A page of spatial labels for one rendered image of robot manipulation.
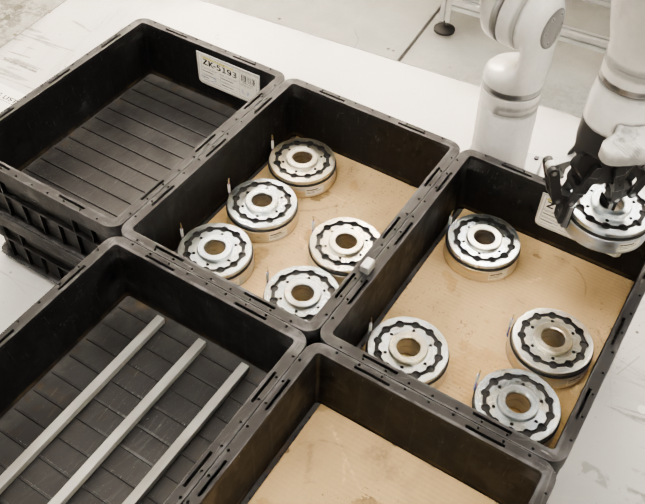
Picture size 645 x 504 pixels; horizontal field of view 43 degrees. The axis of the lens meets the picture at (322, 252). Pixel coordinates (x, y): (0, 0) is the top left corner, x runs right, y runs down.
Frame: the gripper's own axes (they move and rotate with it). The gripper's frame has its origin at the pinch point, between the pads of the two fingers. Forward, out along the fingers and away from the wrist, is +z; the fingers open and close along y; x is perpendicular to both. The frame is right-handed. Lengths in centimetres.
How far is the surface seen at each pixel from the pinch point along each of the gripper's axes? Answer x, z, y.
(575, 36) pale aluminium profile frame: -161, 88, -81
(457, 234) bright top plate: -10.5, 14.0, 10.8
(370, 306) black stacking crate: 2.0, 12.0, 25.6
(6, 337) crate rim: 4, 8, 69
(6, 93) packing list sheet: -72, 30, 83
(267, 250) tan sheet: -13.3, 16.9, 37.3
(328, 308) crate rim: 5.6, 6.7, 31.7
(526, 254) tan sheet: -8.1, 16.9, 0.9
